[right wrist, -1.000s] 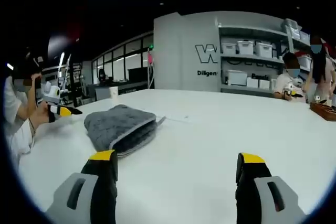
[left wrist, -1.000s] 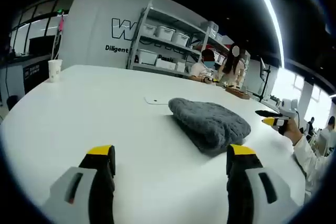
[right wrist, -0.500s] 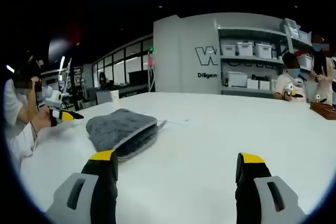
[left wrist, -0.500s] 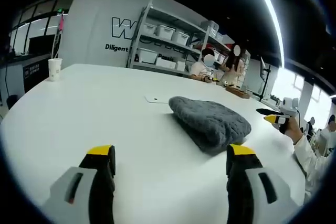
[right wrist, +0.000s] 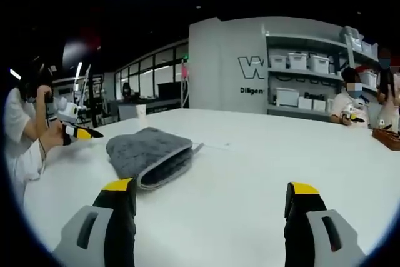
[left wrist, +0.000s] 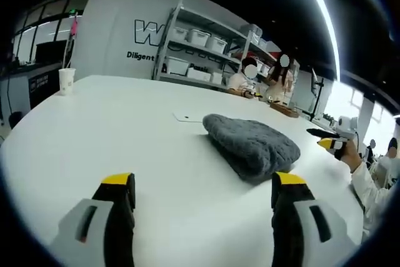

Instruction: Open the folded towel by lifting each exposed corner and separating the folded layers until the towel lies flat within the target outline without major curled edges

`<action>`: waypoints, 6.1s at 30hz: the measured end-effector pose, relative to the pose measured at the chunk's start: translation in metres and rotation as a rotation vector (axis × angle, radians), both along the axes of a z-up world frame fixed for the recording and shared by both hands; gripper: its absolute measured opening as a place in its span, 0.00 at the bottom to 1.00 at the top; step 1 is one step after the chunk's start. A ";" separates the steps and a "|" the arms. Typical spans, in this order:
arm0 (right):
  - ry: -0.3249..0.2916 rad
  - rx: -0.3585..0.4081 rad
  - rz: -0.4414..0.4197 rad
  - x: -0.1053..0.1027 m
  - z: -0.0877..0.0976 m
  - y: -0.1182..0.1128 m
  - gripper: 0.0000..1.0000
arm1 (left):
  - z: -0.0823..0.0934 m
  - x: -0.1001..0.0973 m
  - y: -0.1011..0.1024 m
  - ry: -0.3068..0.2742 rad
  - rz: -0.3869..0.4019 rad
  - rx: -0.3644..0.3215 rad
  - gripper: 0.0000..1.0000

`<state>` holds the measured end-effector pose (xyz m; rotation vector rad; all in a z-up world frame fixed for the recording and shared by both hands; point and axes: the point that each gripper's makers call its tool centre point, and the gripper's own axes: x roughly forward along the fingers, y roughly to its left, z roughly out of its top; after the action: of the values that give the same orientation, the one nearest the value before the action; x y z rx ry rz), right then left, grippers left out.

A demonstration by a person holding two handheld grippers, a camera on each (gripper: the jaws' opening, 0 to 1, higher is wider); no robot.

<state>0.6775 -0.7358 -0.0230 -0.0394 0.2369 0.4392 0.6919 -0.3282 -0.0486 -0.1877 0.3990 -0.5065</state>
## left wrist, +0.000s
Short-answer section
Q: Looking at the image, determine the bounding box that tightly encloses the person's right hand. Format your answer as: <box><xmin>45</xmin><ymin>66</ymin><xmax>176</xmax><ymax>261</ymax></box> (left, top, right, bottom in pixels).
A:
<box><xmin>341</xmin><ymin>139</ymin><xmax>363</xmax><ymax>173</ymax></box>

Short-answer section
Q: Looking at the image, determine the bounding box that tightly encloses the long ceiling light strip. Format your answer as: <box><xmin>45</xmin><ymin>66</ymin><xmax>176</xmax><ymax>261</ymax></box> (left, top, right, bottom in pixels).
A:
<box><xmin>295</xmin><ymin>0</ymin><xmax>342</xmax><ymax>81</ymax></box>

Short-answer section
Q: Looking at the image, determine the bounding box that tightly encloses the white storage bin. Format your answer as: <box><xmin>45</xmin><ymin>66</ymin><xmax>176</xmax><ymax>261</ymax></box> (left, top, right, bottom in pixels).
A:
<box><xmin>173</xmin><ymin>26</ymin><xmax>189</xmax><ymax>42</ymax></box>
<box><xmin>206</xmin><ymin>36</ymin><xmax>228</xmax><ymax>54</ymax></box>
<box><xmin>186</xmin><ymin>28</ymin><xmax>211</xmax><ymax>47</ymax></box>
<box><xmin>166</xmin><ymin>56</ymin><xmax>191</xmax><ymax>76</ymax></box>
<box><xmin>187</xmin><ymin>67</ymin><xmax>213</xmax><ymax>81</ymax></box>

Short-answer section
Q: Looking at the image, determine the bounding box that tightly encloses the wooden tray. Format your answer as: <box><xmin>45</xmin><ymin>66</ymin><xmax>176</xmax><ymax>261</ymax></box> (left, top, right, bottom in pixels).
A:
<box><xmin>269</xmin><ymin>101</ymin><xmax>300</xmax><ymax>119</ymax></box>

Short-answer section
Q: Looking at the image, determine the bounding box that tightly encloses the grey metal shelf rack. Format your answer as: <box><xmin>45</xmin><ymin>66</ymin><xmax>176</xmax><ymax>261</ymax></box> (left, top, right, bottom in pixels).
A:
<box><xmin>151</xmin><ymin>0</ymin><xmax>282</xmax><ymax>91</ymax></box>

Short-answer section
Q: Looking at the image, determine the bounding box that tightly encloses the black counter cabinet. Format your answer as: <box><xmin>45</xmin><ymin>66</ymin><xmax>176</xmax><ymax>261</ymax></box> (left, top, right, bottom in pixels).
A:
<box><xmin>0</xmin><ymin>62</ymin><xmax>63</xmax><ymax>123</ymax></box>

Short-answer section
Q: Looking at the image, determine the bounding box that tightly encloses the grey towel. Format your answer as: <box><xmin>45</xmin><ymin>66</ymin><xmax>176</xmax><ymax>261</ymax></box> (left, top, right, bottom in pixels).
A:
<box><xmin>202</xmin><ymin>113</ymin><xmax>301</xmax><ymax>183</ymax></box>

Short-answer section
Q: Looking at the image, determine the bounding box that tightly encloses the white paper cup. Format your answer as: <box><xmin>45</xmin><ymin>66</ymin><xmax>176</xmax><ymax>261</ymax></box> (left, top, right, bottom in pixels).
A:
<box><xmin>58</xmin><ymin>68</ymin><xmax>77</xmax><ymax>96</ymax></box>

